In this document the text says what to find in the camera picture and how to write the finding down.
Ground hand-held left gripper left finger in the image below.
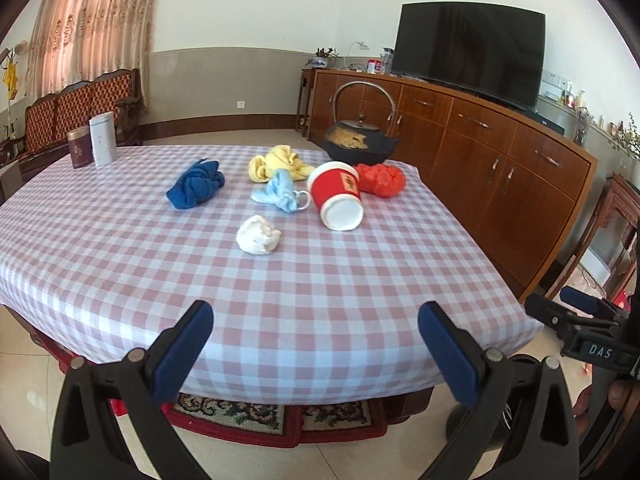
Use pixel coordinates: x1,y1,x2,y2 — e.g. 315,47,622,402
50,300,215,480

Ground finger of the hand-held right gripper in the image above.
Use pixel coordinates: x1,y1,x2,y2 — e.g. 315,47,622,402
560,286,628,319
524,292,583,343

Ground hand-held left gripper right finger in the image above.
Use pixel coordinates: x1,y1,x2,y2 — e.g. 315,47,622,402
418,301,583,480

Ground black bucket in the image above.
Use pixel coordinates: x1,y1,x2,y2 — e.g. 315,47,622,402
445,354,551,451

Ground white cloth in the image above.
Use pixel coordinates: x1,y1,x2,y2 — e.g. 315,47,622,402
236,215,282,256

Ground dark blue cloth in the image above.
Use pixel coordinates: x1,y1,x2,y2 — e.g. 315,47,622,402
166,158,226,211

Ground red cloth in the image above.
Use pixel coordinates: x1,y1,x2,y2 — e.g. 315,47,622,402
354,162,406,199

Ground light blue cloth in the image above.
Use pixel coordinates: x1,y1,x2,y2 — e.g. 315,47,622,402
250,169,312,214

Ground red paper cup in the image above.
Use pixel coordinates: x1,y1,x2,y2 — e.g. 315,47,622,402
306,161,365,232

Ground yellow cloth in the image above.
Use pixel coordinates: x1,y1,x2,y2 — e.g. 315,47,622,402
248,145,316,184

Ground person's right hand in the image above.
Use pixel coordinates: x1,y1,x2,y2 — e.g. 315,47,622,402
575,380,638,417

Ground white box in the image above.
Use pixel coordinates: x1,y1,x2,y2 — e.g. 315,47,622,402
582,250,611,286

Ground patterned rug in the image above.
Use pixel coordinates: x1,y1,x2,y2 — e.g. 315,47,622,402
30,330,391,448

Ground carved wooden stand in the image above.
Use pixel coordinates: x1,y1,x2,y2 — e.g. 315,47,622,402
545,172,640,306

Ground checkered tablecloth table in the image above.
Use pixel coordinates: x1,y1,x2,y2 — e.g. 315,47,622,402
0,145,545,406

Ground wooden sideboard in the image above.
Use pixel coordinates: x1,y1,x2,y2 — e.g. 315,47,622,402
307,69,598,303

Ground trailing potted plant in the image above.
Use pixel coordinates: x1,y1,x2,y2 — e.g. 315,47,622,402
607,112,640,161

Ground glass vase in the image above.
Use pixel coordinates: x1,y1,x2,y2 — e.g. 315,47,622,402
574,110,595,147

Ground cluster of small bottles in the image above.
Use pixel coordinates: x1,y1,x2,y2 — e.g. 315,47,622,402
562,82,588,108

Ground white canister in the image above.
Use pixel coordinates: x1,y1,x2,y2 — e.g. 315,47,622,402
89,113,117,167

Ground maroon canister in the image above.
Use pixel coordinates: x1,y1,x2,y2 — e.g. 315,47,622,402
67,128,95,170

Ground black iron teapot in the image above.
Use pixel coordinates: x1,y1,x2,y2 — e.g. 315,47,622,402
320,81,401,166

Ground wooden sofa bench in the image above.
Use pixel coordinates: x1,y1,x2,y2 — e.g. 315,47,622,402
0,67,143,181

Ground black television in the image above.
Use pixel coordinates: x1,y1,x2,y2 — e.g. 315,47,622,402
390,2,547,111

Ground small potted plant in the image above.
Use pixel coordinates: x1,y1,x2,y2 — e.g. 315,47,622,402
306,47,340,70

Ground beige curtain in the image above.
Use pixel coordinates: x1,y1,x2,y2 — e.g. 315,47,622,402
25,0,168,111

